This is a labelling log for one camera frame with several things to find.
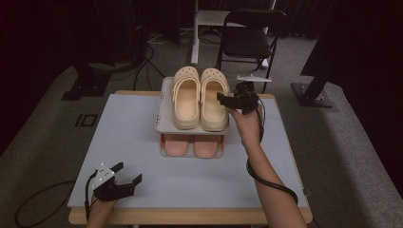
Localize thin black looped cable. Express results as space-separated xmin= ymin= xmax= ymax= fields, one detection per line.
xmin=13 ymin=180 xmax=77 ymax=228

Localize hand-held gripper cable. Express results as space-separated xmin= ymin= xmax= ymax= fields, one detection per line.
xmin=246 ymin=96 xmax=299 ymax=205
xmin=84 ymin=169 xmax=99 ymax=222

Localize person's left hand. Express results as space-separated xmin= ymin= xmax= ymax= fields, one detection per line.
xmin=89 ymin=195 xmax=119 ymax=219

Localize cream clog shoe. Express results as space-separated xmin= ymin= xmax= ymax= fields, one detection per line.
xmin=171 ymin=66 xmax=202 ymax=131
xmin=200 ymin=66 xmax=231 ymax=132

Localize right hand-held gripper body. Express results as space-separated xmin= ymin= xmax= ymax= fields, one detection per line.
xmin=233 ymin=74 xmax=273 ymax=116

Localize right hand-held gripper cable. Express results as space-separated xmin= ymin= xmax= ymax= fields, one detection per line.
xmin=246 ymin=96 xmax=299 ymax=205

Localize left hand-held gripper cable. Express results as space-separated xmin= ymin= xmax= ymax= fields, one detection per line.
xmin=84 ymin=169 xmax=99 ymax=222

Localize person's right hand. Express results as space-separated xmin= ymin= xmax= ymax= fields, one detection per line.
xmin=229 ymin=104 xmax=265 ymax=150

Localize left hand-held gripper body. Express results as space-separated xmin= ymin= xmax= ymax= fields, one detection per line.
xmin=91 ymin=161 xmax=127 ymax=202

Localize bundle of black cables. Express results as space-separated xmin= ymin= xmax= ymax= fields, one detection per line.
xmin=108 ymin=28 xmax=167 ymax=91

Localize grey shoe rack orange legs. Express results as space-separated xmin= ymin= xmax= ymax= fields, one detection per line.
xmin=154 ymin=75 xmax=231 ymax=160

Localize black stand base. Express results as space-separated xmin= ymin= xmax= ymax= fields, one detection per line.
xmin=290 ymin=81 xmax=334 ymax=108
xmin=61 ymin=63 xmax=112 ymax=102

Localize black folding chair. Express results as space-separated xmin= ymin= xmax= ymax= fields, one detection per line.
xmin=216 ymin=9 xmax=288 ymax=93

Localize pink slide slipper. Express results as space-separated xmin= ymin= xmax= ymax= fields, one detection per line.
xmin=193 ymin=134 xmax=221 ymax=159
xmin=163 ymin=134 xmax=191 ymax=157

